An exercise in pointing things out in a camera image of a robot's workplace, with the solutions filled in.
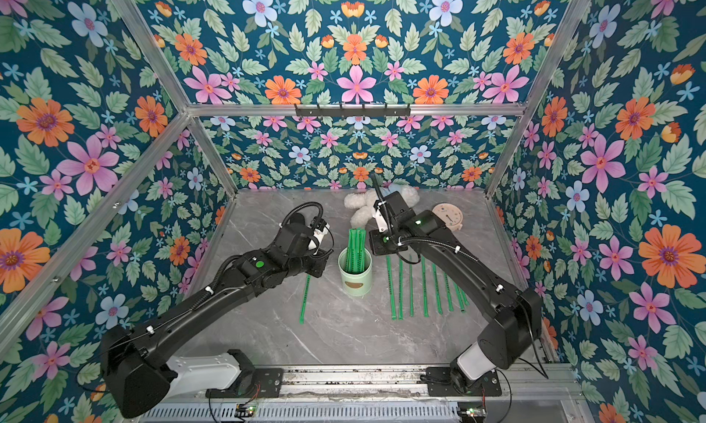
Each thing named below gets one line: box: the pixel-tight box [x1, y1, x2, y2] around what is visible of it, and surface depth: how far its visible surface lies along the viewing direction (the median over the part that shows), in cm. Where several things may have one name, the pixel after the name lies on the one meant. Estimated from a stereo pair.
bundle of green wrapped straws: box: [345, 227, 367, 274], surface depth 85 cm
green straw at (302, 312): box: [299, 274, 312, 325], surface depth 90 cm
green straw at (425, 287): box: [421, 254, 430, 318], surface depth 92 cm
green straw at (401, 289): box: [398, 256, 404, 321], surface depth 92 cm
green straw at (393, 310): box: [386, 255, 398, 321], surface depth 92 cm
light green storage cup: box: [338, 247, 374, 298], surface depth 85 cm
